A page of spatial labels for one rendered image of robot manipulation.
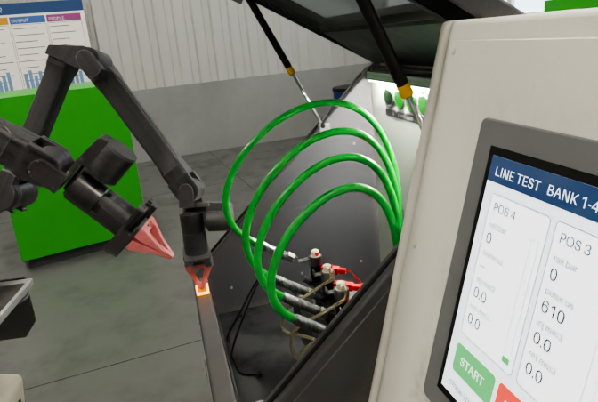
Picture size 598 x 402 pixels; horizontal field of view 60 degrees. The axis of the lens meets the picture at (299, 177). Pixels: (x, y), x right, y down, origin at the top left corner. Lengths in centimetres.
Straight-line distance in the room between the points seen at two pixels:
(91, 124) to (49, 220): 80
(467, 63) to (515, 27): 8
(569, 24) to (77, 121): 391
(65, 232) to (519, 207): 405
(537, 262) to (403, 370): 30
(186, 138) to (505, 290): 717
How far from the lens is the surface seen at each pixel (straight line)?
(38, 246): 441
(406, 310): 74
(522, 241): 54
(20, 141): 91
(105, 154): 88
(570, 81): 52
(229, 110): 768
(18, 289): 138
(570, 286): 50
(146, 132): 126
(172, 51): 754
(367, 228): 149
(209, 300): 130
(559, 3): 398
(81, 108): 423
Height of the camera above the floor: 155
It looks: 16 degrees down
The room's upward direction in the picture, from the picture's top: 5 degrees counter-clockwise
